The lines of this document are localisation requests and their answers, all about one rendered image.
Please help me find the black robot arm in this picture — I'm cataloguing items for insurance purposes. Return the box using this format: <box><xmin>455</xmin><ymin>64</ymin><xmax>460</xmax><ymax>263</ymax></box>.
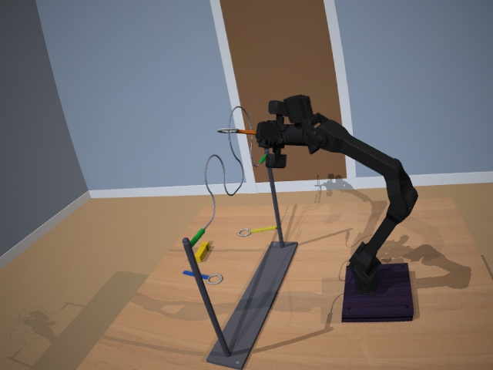
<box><xmin>256</xmin><ymin>94</ymin><xmax>418</xmax><ymax>296</ymax></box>

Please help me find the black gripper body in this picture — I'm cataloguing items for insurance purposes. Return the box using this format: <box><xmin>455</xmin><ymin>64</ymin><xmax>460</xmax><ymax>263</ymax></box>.
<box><xmin>265</xmin><ymin>100</ymin><xmax>295</xmax><ymax>168</ymax></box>

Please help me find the orange rectangular handle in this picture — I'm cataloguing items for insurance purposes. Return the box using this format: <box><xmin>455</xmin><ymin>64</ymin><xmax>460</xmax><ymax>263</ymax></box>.
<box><xmin>218</xmin><ymin>128</ymin><xmax>256</xmax><ymax>135</ymax></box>

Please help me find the grey loop with blue handle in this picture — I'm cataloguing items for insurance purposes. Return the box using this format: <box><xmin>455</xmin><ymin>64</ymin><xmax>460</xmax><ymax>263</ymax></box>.
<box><xmin>183</xmin><ymin>271</ymin><xmax>222</xmax><ymax>284</ymax></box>

